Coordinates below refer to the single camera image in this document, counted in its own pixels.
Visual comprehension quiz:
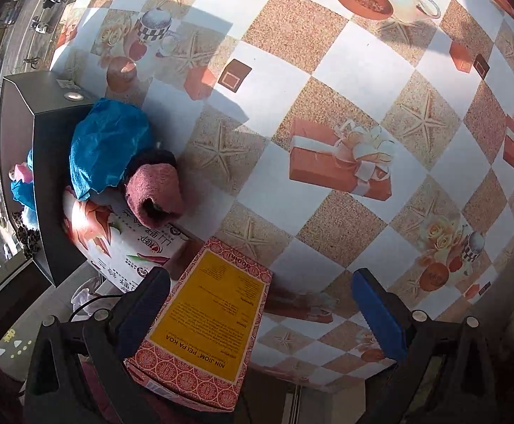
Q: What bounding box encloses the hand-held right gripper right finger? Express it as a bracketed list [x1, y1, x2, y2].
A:
[351, 266, 506, 424]

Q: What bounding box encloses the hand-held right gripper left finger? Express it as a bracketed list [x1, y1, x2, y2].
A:
[24, 266, 172, 424]

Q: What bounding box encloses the leopard print scrunchie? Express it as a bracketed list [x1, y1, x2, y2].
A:
[13, 211, 42, 260]

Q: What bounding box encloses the light blue fluffy plush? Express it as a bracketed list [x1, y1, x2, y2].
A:
[10, 149, 39, 213]

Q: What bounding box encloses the black storage box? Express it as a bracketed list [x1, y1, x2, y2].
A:
[0, 71, 96, 289]

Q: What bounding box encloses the red and yellow carton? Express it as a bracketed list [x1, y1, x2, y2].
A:
[123, 235, 274, 412]

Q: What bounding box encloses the white floral printed packet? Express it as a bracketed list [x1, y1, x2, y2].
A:
[61, 184, 192, 284]

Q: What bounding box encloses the maroon rolled sock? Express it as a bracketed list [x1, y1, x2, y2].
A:
[124, 163, 185, 227]

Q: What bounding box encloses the dark cloth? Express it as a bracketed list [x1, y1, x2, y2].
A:
[126, 147, 179, 175]

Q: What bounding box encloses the blue mesh cloth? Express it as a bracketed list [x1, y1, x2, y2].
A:
[68, 97, 155, 202]

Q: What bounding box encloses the printed checked tablecloth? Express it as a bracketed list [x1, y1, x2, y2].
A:
[49, 0, 514, 389]

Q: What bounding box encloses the black cable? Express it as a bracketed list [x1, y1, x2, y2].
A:
[69, 290, 123, 324]

